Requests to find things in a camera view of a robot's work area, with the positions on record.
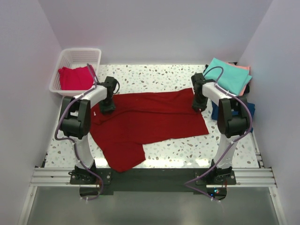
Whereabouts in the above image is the dark red t-shirt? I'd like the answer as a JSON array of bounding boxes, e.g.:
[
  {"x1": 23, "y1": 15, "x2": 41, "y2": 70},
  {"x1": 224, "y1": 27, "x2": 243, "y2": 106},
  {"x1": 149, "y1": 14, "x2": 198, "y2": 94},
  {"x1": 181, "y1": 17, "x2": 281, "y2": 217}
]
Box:
[{"x1": 90, "y1": 88, "x2": 209, "y2": 172}]

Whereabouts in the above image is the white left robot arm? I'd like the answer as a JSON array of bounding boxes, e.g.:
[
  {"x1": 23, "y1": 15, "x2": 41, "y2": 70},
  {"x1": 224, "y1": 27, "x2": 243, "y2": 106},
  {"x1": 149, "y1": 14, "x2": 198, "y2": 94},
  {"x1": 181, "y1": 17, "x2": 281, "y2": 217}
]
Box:
[{"x1": 54, "y1": 76, "x2": 120, "y2": 184}]

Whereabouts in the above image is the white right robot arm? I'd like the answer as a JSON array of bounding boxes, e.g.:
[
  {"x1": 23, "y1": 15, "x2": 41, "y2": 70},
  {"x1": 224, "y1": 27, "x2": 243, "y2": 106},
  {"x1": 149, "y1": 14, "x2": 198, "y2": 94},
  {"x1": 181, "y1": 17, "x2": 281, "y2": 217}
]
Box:
[{"x1": 191, "y1": 73, "x2": 252, "y2": 184}]

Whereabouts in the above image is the navy blue folded t-shirt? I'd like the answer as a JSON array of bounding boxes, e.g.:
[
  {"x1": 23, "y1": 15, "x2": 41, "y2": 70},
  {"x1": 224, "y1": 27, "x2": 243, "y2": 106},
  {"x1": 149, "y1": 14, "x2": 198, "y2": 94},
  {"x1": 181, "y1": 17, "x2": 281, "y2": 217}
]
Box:
[{"x1": 211, "y1": 99, "x2": 255, "y2": 136}]

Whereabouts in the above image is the magenta t-shirt in basket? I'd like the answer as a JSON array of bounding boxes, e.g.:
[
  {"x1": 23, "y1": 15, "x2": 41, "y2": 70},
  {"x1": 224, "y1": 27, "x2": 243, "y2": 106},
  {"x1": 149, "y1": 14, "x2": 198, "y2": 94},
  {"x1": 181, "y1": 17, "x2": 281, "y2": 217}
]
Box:
[{"x1": 58, "y1": 66, "x2": 94, "y2": 90}]

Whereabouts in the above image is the teal folded t-shirt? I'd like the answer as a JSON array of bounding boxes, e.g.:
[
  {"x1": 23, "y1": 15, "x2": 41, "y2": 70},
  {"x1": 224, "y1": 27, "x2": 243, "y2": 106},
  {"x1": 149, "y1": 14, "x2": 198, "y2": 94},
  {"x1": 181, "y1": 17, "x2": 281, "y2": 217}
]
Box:
[{"x1": 202, "y1": 58, "x2": 253, "y2": 96}]

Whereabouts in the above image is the pink folded t-shirt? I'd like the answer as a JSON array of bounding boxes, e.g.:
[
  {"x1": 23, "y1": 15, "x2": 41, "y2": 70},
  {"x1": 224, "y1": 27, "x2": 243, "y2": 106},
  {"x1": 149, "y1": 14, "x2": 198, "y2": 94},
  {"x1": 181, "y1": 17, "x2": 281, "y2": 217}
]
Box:
[{"x1": 218, "y1": 61, "x2": 252, "y2": 96}]

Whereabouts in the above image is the white plastic laundry basket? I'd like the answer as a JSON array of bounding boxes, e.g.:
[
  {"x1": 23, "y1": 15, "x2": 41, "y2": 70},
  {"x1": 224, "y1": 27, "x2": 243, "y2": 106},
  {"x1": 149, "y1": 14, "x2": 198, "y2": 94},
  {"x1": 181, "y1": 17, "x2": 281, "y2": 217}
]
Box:
[{"x1": 49, "y1": 47, "x2": 102, "y2": 96}]

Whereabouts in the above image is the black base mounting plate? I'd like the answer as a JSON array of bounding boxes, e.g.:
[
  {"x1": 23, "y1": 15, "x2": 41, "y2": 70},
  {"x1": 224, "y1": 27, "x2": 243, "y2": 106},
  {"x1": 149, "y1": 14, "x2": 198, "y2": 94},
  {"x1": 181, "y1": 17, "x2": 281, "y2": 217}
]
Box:
[{"x1": 68, "y1": 168, "x2": 237, "y2": 200}]

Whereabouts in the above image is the aluminium frame rail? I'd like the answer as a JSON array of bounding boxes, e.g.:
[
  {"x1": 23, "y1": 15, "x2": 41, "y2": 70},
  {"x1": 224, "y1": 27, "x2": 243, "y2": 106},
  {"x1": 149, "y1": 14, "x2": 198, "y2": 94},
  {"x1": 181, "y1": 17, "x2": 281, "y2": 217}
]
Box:
[{"x1": 30, "y1": 168, "x2": 277, "y2": 188}]

